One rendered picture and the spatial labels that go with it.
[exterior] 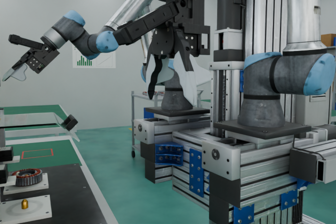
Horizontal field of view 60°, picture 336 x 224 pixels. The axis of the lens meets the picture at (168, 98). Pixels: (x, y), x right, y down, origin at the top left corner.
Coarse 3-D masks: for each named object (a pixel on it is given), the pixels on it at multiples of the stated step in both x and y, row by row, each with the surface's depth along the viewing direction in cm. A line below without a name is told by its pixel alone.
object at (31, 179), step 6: (30, 168) 118; (36, 168) 117; (12, 174) 111; (18, 174) 113; (24, 174) 114; (30, 174) 111; (36, 174) 112; (18, 180) 108; (24, 180) 108; (30, 180) 109; (36, 180) 111
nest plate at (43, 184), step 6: (42, 174) 121; (42, 180) 114; (6, 186) 108; (12, 186) 108; (18, 186) 108; (24, 186) 108; (30, 186) 108; (36, 186) 108; (42, 186) 109; (6, 192) 104; (12, 192) 105; (18, 192) 106
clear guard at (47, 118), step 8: (48, 112) 102; (0, 120) 85; (8, 120) 85; (16, 120) 85; (24, 120) 85; (32, 120) 85; (40, 120) 85; (48, 120) 85; (56, 120) 85; (64, 128) 83; (72, 136) 84
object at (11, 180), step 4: (0, 164) 90; (4, 164) 90; (0, 168) 87; (4, 168) 87; (0, 172) 85; (4, 172) 86; (0, 176) 85; (4, 176) 86; (8, 176) 91; (12, 176) 91; (0, 180) 85; (4, 180) 86; (8, 180) 88; (12, 180) 88; (0, 184) 86; (4, 184) 86; (8, 184) 86; (12, 184) 87
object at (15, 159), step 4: (0, 148) 109; (4, 148) 109; (8, 148) 109; (12, 148) 112; (0, 152) 106; (4, 152) 107; (8, 152) 107; (12, 152) 112; (0, 156) 106; (4, 156) 107; (8, 156) 107; (12, 156) 110; (16, 156) 113; (0, 160) 106; (4, 160) 107; (8, 160) 107; (12, 160) 108; (16, 160) 109
